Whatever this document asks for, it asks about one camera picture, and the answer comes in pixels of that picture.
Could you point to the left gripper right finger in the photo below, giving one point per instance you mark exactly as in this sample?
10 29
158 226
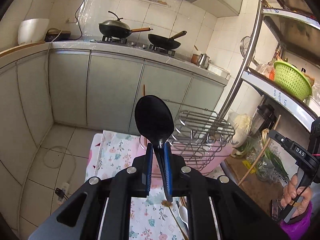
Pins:
217 208

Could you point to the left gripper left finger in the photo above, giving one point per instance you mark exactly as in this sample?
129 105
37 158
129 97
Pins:
99 209

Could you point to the black plastic spoon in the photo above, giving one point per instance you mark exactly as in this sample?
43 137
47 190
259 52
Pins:
155 123

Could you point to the white plastic spoon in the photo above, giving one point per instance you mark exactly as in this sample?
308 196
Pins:
183 214

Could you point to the cardboard box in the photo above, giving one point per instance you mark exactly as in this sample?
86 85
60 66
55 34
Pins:
262 192

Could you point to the green onions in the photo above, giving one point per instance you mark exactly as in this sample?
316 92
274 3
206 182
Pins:
272 156

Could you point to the white power strip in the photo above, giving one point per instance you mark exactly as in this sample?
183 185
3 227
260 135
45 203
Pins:
61 193

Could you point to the black blender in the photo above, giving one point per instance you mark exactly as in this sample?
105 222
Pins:
264 118

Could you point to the napa cabbage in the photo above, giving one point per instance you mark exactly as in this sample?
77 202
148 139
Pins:
242 125

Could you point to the green plastic colander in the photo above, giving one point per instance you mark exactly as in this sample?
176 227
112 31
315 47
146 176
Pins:
292 80

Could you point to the steel kettle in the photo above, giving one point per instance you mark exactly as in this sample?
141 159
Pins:
203 61

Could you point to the open black frying pan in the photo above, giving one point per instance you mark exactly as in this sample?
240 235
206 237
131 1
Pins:
166 43

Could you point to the lidded black wok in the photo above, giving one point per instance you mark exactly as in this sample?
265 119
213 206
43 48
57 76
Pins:
118 29

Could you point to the white rice cooker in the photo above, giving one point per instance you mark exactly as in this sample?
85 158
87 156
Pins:
33 30

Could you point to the pink wire utensil rack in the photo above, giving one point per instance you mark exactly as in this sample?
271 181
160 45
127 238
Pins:
200 137

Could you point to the wire strainer ladle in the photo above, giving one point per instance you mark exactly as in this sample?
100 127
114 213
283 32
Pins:
244 44

